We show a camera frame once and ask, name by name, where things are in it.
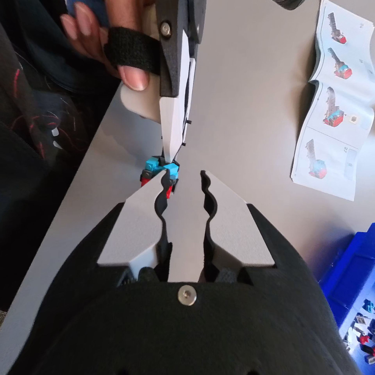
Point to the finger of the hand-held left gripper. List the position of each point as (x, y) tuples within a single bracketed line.
[(174, 126), (191, 88)]

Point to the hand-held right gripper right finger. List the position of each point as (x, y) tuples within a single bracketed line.
[(237, 234)]

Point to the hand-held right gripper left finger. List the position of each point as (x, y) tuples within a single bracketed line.
[(134, 228)]

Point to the small toy brick model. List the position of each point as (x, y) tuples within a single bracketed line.
[(153, 167)]

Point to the person's left hand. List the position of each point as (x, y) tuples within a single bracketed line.
[(133, 77)]

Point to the blue plastic bin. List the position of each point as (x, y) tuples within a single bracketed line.
[(345, 263)]

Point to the building instruction booklet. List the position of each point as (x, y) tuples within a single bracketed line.
[(331, 152)]

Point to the person's dark patterned clothing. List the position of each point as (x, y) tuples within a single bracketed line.
[(35, 131)]

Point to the pile of loose toy bricks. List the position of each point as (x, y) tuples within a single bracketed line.
[(361, 331)]

